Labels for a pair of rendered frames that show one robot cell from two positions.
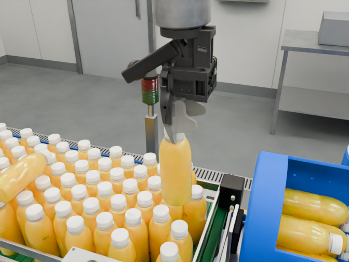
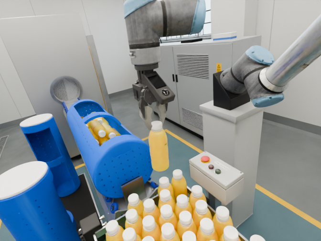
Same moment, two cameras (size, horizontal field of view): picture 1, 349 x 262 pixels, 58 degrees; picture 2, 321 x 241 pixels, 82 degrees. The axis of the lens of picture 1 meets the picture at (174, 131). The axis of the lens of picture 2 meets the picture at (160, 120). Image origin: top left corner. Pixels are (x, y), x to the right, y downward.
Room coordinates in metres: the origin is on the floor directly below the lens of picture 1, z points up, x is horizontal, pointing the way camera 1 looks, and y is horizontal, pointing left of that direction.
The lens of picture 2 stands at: (0.94, 0.39, 1.60)
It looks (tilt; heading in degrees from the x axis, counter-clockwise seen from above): 25 degrees down; 222
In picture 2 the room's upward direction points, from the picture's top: 9 degrees counter-clockwise
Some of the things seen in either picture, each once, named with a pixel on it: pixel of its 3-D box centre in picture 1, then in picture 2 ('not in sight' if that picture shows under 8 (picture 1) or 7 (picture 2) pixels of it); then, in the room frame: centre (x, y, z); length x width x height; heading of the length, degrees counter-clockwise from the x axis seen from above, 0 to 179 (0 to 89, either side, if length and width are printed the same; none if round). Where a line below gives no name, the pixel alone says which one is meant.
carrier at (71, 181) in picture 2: not in sight; (53, 157); (0.47, -1.63, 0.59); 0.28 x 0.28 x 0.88
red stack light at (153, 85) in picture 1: (149, 82); not in sight; (1.05, 0.09, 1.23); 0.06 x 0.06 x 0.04
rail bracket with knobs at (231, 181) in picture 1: (230, 194); (94, 230); (0.78, -0.18, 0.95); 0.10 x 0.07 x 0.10; 161
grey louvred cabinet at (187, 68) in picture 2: not in sight; (188, 87); (-1.73, -1.26, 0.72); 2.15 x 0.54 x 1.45; 70
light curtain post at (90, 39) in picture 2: not in sight; (110, 112); (-0.23, -1.45, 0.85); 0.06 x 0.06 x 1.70; 71
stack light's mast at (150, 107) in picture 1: (150, 95); not in sight; (1.05, 0.09, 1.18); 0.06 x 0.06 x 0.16
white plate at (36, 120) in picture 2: not in sight; (36, 119); (0.47, -1.63, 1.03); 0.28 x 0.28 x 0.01
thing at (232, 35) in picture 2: not in sight; (224, 36); (-1.44, -0.52, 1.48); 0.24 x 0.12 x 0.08; 78
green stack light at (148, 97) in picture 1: (150, 94); not in sight; (1.05, 0.09, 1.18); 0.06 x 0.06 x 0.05
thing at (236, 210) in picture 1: (235, 235); (133, 191); (0.58, -0.16, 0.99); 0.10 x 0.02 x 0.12; 161
